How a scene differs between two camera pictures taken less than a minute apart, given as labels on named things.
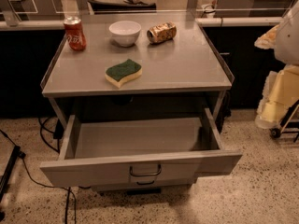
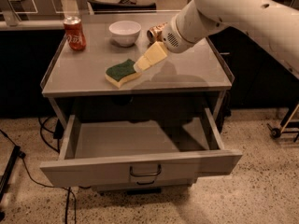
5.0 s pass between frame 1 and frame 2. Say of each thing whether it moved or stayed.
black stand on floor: stayed
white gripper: moved
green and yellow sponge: stayed
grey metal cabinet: stayed
